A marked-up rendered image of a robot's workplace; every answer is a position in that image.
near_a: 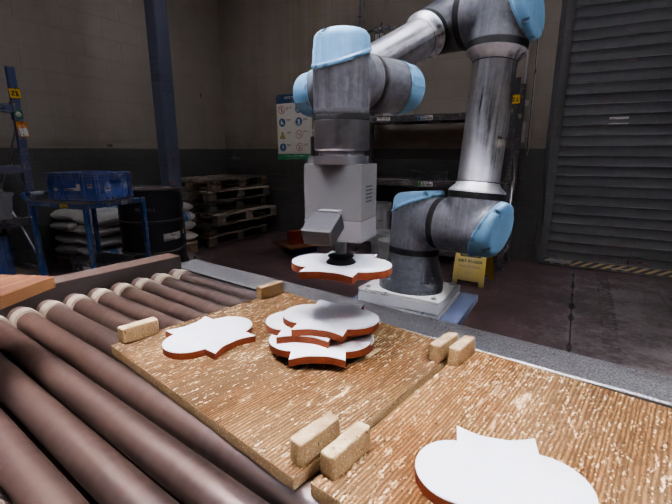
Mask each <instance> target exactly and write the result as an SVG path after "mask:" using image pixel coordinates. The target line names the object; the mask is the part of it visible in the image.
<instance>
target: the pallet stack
mask: <svg viewBox="0 0 672 504"><path fill-rule="evenodd" d="M250 178H257V184H251V185H246V184H250V183H249V182H250ZM230 181H234V183H233V184H228V183H231V182H230ZM181 182H182V183H185V186H184V187H182V194H183V201H186V203H189V204H191V205H193V208H192V209H190V210H188V211H189V212H192V213H193V214H195V218H194V219H193V220H191V221H193V222H194V223H196V226H194V227H193V228H192V229H189V230H187V231H191V232H194V233H196V234H198V236H197V237H196V238H194V239H193V240H197V244H201V243H205V242H206V243H205V245H206V246H205V248H212V247H216V246H220V245H224V244H228V243H232V242H236V241H240V240H243V239H247V238H251V237H255V236H258V235H261V234H264V233H267V227H266V225H267V224H265V217H268V216H272V215H276V214H277V213H276V205H267V204H266V195H269V190H268V188H269V185H267V175H245V174H219V175H207V176H194V177H182V178H181ZM253 189H258V194H257V195H255V194H253ZM254 198H257V199H256V203H257V204H253V203H250V199H254ZM259 209H265V212H254V210H259ZM253 219H255V222H252V223H250V222H249V220H253ZM253 228H258V229H257V233H254V234H251V235H247V236H244V233H245V232H249V231H251V229H253ZM229 236H232V238H233V239H231V240H227V241H224V242H220V243H218V240H217V239H221V238H225V237H229Z"/></svg>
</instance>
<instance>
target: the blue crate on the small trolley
mask: <svg viewBox="0 0 672 504"><path fill-rule="evenodd" d="M130 172H131V171H67V172H49V173H46V175H45V176H46V178H45V179H47V185H48V187H47V188H48V191H49V192H48V193H47V194H48V199H51V200H57V201H84V202H104V201H111V200H118V199H125V198H132V196H134V194H133V190H132V187H131V186H132V185H131V178H130V177H132V176H130Z"/></svg>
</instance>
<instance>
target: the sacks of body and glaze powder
mask: <svg viewBox="0 0 672 504"><path fill-rule="evenodd" d="M192 208H193V205H191V204H189V203H186V202H183V215H184V219H185V230H186V242H187V253H188V254H191V253H195V252H198V250H197V249H198V246H197V240H193V239H194V238H196V237H197V236H198V234H196V233H194V232H191V231H187V230H189V229H192V228H193V227H194V226H196V223H194V222H193V221H191V220H193V219H194V218H195V214H193V213H192V212H189V211H188V210H190V209H192ZM96 212H97V220H98V227H99V235H100V242H101V249H102V252H108V253H115V254H123V252H122V251H121V250H122V249H123V248H122V240H121V232H120V223H119V222H118V219H119V215H118V207H117V206H110V207H103V208H96ZM89 214H90V221H91V228H92V236H93V243H94V250H95V253H97V250H96V243H95V236H94V228H93V221H92V214H91V209H89ZM50 217H52V218H54V219H57V220H56V221H54V222H53V223H51V224H50V225H49V226H50V227H51V228H53V229H55V230H60V231H64V232H61V233H59V234H58V235H56V236H55V237H54V238H55V240H58V241H60V242H62V243H60V244H59V245H58V246H57V247H56V248H55V251H57V253H56V254H57V260H58V265H59V266H67V265H72V263H71V260H70V259H74V258H78V257H82V256H86V255H89V252H88V245H87V238H86V231H85V224H84V217H83V210H79V209H66V208H64V209H58V210H55V211H54V212H53V213H51V214H50Z"/></svg>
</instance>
